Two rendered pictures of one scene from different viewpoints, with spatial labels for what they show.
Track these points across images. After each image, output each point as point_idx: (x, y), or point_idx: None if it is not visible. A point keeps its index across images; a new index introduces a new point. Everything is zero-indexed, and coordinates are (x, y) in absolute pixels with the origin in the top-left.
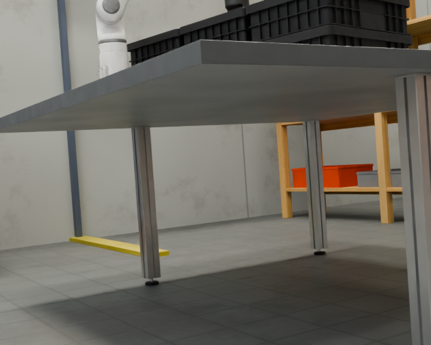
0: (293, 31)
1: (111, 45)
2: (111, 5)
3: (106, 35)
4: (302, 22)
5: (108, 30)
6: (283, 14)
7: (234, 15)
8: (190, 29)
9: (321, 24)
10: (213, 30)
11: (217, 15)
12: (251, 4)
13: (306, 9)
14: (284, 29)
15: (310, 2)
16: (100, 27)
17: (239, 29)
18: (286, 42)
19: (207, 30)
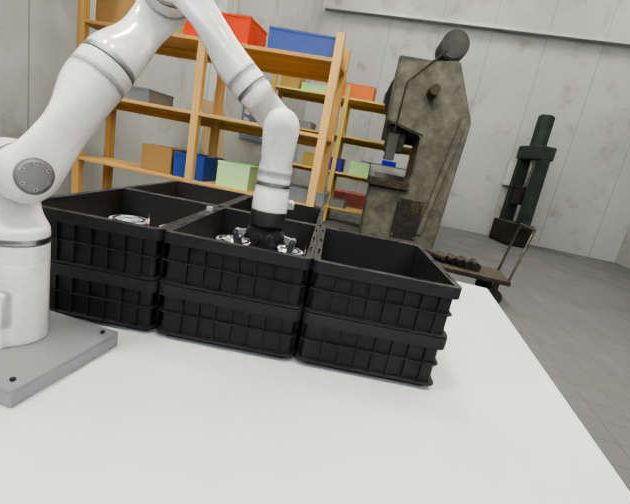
0: (391, 327)
1: (25, 254)
2: (37, 177)
3: (13, 234)
4: (405, 318)
5: (8, 211)
6: (377, 295)
7: (294, 264)
8: (193, 245)
9: (436, 335)
10: (240, 263)
11: (259, 250)
12: (330, 263)
13: (420, 308)
14: (372, 314)
15: (426, 300)
16: None
17: (292, 281)
18: (376, 336)
19: (227, 257)
